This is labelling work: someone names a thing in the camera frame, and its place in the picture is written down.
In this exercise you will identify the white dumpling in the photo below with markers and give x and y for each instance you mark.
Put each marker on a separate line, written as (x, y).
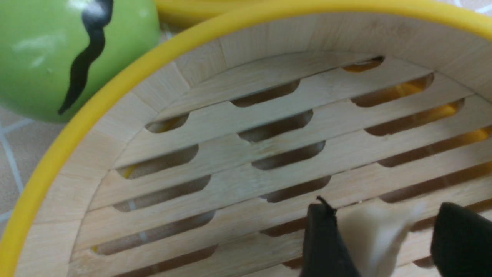
(374, 232)

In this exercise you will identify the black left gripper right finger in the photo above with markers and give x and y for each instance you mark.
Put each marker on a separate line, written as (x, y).
(461, 243)

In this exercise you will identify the green toy watermelon ball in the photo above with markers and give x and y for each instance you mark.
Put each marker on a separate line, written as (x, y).
(56, 54)

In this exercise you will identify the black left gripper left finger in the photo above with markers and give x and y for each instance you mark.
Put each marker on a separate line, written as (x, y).
(324, 253)

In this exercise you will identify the bamboo steamer tray yellow rim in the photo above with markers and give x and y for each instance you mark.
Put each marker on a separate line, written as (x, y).
(202, 157)

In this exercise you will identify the peach checkered tablecloth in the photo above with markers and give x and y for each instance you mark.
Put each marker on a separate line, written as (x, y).
(23, 143)

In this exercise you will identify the woven bamboo steamer lid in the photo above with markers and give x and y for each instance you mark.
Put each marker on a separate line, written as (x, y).
(186, 13)

